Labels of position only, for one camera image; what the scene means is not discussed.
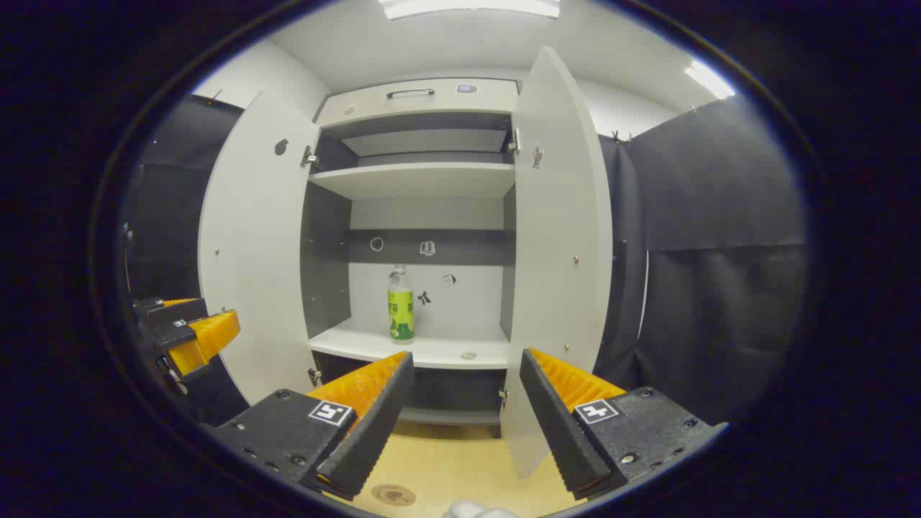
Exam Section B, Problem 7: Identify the white and grey cabinet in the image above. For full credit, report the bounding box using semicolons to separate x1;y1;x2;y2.
300;78;520;440

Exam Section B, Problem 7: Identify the white cabinet shelf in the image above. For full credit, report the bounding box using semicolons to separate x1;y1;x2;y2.
309;163;516;201
309;320;512;370

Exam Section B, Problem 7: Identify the round brown coaster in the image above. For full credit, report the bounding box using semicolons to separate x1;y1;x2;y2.
371;483;417;506

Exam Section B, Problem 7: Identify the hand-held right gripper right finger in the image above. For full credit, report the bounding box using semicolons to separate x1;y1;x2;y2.
520;348;727;501

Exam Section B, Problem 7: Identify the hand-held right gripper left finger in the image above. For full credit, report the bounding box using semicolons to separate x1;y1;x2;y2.
214;350;416;502

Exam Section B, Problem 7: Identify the white cabinet drawer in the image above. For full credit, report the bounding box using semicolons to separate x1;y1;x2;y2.
317;78;520;129

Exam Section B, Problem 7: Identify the ceiling light panel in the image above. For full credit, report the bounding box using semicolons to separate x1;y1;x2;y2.
379;0;561;20
684;60;736;100

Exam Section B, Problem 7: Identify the green label clear bottle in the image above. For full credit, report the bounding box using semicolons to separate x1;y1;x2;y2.
388;265;416;345

